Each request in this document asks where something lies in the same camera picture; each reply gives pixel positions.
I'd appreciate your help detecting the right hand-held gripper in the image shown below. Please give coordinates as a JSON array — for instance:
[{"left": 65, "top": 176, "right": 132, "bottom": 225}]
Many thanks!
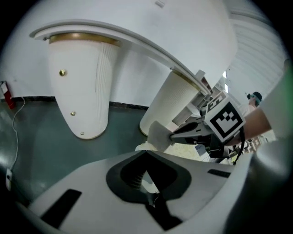
[{"left": 169, "top": 90, "right": 247, "bottom": 159}]

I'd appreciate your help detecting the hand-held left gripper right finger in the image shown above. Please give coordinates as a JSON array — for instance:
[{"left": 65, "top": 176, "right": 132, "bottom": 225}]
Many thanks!
[{"left": 146, "top": 149, "right": 236, "bottom": 222}]

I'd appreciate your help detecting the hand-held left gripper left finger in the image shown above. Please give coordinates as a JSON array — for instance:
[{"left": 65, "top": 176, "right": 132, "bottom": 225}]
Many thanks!
[{"left": 28, "top": 149, "right": 161, "bottom": 234}]

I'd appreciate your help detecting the grey cloth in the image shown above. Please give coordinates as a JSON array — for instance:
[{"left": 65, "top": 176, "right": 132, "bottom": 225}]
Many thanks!
[{"left": 147, "top": 120, "right": 174, "bottom": 153}]

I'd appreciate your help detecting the person's right forearm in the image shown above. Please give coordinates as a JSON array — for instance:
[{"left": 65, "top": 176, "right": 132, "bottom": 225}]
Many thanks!
[{"left": 228, "top": 106, "right": 277, "bottom": 146}]

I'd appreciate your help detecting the white shelf unit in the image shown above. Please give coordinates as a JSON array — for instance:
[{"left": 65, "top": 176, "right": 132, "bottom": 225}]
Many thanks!
[{"left": 174, "top": 70, "right": 228, "bottom": 130}]

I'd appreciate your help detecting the white desk top gold trim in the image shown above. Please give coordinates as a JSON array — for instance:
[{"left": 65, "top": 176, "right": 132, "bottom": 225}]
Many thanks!
[{"left": 29, "top": 19, "right": 212, "bottom": 96}]

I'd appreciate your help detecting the narrow white fluted desk pedestal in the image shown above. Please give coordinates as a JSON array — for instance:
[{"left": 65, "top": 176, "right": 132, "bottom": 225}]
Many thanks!
[{"left": 139, "top": 70, "right": 200, "bottom": 138}]

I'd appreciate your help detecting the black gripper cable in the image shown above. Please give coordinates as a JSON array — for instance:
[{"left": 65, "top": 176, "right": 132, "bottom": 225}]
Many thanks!
[{"left": 233, "top": 127, "right": 246, "bottom": 165}]

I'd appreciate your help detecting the white cable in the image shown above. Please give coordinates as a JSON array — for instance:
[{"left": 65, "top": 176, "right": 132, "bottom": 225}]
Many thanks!
[{"left": 6, "top": 96, "right": 26, "bottom": 175}]

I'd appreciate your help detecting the wide white fluted desk pedestal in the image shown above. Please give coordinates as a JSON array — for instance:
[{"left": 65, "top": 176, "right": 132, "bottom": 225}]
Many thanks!
[{"left": 47, "top": 33, "right": 121, "bottom": 140}]

